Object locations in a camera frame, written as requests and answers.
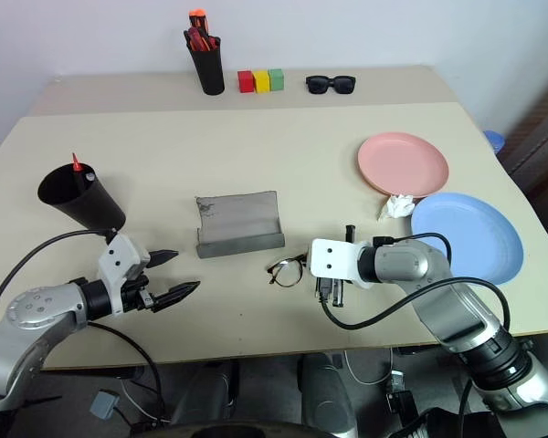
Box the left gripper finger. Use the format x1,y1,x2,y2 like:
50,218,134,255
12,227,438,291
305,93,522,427
146,248,181,271
151,280,202,315

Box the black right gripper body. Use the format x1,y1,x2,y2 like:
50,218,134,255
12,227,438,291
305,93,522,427
315,275,349,308

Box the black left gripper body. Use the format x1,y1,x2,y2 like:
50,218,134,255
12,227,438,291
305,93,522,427
120,272,158,315

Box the tortoise frame eyeglasses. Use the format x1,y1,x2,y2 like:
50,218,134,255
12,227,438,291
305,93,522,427
267,255,306,289

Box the grey open glasses case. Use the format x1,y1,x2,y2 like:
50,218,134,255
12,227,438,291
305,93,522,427
195,189,287,260

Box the black tapered cup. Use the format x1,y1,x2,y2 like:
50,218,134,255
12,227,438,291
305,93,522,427
37,161,128,231

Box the black tool holder cup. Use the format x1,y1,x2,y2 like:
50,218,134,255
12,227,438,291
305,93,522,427
188,44,226,97

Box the crumpled white tissue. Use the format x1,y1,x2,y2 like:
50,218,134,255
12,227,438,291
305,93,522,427
375,193,416,224

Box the pink plate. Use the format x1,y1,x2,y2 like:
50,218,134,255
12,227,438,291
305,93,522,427
356,131,450,200

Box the dark rounded robot leg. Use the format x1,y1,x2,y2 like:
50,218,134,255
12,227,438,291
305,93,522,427
297,351,360,438

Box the small grey box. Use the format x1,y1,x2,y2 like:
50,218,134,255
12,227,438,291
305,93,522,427
90,390,121,422

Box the blue plate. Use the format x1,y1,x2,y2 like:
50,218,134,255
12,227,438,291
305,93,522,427
409,191,525,287

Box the red marker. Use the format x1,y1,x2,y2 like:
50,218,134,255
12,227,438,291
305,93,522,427
70,152,85,193

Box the black floor device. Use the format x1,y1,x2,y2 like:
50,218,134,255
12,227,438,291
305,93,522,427
383,368,422,419

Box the black sunglasses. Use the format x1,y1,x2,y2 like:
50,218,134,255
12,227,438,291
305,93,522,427
304,74,358,97

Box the blue round lid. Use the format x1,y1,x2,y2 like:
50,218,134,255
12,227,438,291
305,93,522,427
482,130,506,154

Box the yellow cube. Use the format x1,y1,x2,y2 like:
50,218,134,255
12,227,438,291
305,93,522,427
252,68,272,94

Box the red cube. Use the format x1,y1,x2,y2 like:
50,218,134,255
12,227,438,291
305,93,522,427
237,69,256,95

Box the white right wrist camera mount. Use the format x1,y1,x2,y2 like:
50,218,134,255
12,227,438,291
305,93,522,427
309,237,376,292

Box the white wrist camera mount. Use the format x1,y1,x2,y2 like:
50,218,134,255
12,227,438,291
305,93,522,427
309,237,376,292
97,233,152,317

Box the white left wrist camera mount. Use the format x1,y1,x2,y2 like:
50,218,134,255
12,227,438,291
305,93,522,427
97,233,152,317

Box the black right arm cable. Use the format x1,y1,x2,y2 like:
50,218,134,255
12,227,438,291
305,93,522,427
319,232,512,337

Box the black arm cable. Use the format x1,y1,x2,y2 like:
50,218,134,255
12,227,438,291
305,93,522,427
0,229,118,337
319,232,512,337

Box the black cable under table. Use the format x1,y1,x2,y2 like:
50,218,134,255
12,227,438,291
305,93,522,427
87,320,168,423

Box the white floor cable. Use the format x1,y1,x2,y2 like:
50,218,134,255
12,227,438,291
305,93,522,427
343,349,395,385

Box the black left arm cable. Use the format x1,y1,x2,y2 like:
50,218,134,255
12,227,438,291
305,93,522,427
0,229,118,337

